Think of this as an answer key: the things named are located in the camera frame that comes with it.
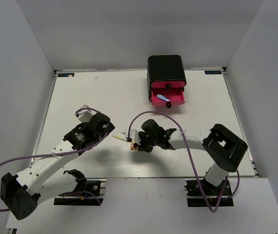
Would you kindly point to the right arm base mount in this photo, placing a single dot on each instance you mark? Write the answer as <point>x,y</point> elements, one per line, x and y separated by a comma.
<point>195,198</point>

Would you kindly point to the black pink drawer organizer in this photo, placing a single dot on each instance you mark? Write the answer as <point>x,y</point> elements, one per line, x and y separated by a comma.
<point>166,76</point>

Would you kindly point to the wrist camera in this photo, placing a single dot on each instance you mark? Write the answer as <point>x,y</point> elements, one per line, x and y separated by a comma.
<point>84,115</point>
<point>131,135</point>

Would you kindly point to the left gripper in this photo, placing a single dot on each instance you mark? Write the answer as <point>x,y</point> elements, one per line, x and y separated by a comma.
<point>110,127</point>

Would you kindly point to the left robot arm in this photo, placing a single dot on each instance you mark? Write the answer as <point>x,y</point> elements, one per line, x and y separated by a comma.
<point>47,177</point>

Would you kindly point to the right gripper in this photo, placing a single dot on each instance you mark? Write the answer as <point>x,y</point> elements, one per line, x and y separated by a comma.
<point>141,136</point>

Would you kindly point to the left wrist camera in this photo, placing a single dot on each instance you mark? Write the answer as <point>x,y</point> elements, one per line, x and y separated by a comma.
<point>84,115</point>

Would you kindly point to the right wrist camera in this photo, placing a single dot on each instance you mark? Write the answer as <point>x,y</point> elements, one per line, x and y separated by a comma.
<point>131,135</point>

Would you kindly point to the right blue table label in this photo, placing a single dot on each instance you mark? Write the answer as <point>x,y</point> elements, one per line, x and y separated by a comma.
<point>213,72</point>

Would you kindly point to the yellow blue pen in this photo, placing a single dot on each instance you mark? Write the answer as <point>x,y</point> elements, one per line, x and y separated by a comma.
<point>121,138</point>

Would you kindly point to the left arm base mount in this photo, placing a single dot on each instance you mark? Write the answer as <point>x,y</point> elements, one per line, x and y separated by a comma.
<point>91,194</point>

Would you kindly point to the left blue table label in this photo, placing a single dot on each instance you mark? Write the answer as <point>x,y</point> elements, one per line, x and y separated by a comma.
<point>65,75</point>

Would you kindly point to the blue correction tape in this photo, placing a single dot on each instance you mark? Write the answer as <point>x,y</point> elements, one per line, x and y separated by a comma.
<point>162,97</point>

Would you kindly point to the blue table label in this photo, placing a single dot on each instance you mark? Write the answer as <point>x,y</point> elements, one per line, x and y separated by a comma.
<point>65,75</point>
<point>213,72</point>

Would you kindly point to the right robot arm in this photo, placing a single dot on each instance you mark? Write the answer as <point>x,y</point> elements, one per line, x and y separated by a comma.
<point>224,147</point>

